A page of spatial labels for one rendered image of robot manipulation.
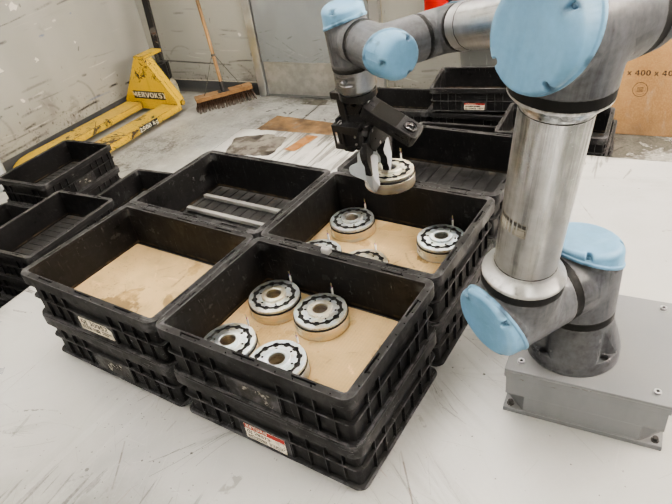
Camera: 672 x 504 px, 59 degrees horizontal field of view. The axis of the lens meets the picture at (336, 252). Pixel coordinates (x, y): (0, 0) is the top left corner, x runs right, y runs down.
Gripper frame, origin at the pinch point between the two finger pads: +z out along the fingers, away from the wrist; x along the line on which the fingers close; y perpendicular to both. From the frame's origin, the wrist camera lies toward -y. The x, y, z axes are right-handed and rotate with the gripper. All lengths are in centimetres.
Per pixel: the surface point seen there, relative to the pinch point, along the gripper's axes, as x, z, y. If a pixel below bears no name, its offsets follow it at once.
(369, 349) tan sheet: 30.8, 13.2, -11.0
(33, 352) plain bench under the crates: 54, 23, 67
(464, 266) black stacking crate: 6.4, 12.4, -19.1
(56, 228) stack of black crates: -1, 51, 152
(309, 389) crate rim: 48, 1, -13
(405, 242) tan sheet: -1.3, 17.2, -2.0
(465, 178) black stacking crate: -32.5, 21.3, -3.3
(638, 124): -243, 126, -16
